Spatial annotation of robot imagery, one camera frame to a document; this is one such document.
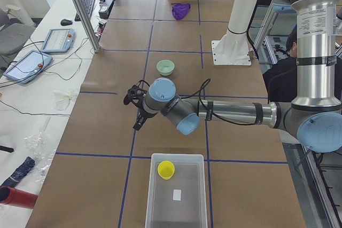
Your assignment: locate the black keyboard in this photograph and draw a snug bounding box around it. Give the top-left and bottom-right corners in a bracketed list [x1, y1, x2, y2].
[82, 0, 96, 19]

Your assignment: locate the white crumpled cloth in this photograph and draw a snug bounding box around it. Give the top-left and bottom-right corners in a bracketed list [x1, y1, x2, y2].
[53, 90, 78, 111]

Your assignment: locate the red cylinder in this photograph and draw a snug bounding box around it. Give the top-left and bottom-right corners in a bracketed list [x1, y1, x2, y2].
[1, 186, 38, 209]

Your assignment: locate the purple cloth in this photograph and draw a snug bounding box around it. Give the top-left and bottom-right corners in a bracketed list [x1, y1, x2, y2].
[172, 3, 191, 20]

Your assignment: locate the clear plastic bag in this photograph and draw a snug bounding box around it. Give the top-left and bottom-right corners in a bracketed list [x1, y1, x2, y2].
[24, 131, 57, 184]

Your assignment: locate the light green bowl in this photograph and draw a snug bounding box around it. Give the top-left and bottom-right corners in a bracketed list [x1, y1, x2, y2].
[156, 59, 175, 76]

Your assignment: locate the blue teach pendant near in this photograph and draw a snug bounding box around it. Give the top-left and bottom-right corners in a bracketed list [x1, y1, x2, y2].
[3, 50, 53, 84]

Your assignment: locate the clear plastic storage box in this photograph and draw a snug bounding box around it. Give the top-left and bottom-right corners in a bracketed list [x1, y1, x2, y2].
[145, 153, 208, 227]

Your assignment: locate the blue teach pendant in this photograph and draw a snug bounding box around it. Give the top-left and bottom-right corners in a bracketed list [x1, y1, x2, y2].
[3, 50, 53, 84]
[41, 28, 75, 54]

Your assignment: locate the aluminium frame post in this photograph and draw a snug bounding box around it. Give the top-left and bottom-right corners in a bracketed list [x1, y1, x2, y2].
[72, 0, 100, 53]

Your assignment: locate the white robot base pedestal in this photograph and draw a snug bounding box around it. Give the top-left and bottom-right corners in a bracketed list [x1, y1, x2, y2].
[212, 0, 257, 66]

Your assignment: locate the blue teach pendant far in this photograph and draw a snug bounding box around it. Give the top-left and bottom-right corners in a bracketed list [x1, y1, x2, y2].
[41, 28, 75, 54]

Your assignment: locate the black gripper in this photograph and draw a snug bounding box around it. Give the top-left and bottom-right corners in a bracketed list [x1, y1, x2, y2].
[123, 83, 147, 131]

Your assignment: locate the grey office chair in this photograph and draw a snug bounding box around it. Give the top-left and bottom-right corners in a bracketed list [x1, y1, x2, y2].
[1, 9, 35, 73]

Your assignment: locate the yellow plastic cup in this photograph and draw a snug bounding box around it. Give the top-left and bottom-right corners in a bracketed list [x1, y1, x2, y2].
[157, 160, 175, 180]

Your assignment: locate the seated person in black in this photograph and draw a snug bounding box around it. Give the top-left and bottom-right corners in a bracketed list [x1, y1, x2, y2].
[263, 29, 298, 103]

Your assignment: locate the black computer mouse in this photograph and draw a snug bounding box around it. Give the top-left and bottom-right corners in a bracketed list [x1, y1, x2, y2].
[60, 19, 73, 26]

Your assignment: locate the dark blue folded umbrella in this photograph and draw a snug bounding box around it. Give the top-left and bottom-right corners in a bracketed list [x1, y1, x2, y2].
[1, 156, 35, 187]

